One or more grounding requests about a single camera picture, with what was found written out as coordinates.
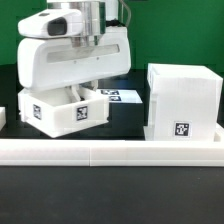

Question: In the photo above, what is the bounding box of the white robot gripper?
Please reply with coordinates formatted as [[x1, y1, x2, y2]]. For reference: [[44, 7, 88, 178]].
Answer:
[[17, 27, 131, 102]]

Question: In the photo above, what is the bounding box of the white front drawer box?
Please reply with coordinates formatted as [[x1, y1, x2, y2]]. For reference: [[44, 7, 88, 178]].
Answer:
[[18, 87, 109, 138]]

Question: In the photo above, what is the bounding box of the white drawer cabinet housing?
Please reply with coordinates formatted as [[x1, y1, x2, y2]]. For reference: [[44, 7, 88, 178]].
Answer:
[[144, 63, 223, 141]]

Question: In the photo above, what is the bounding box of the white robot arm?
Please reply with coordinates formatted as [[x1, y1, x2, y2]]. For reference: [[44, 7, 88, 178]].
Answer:
[[17, 0, 131, 102]]

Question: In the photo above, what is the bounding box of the fiducial marker sheet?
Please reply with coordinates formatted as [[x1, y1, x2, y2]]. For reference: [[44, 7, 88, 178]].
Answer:
[[97, 89, 142, 104]]

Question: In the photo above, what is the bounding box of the white front fence bar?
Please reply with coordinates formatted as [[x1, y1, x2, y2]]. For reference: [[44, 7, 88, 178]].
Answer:
[[0, 139, 224, 167]]

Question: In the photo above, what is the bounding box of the white fence bar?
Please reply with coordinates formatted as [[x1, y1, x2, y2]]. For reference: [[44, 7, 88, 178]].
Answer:
[[214, 124, 224, 142], [0, 139, 224, 167]]

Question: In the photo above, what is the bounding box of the white left fence piece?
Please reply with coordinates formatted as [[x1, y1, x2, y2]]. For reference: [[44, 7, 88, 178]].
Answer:
[[0, 107, 6, 131]]

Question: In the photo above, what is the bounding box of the white right fence bar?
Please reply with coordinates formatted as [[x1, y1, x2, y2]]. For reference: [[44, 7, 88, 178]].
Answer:
[[214, 124, 224, 142]]

